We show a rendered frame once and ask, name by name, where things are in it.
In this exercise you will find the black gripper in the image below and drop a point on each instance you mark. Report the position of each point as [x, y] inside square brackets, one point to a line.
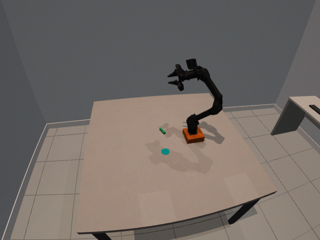
[179, 82]

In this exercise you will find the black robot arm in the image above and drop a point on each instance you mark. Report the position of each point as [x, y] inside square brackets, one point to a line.
[196, 71]

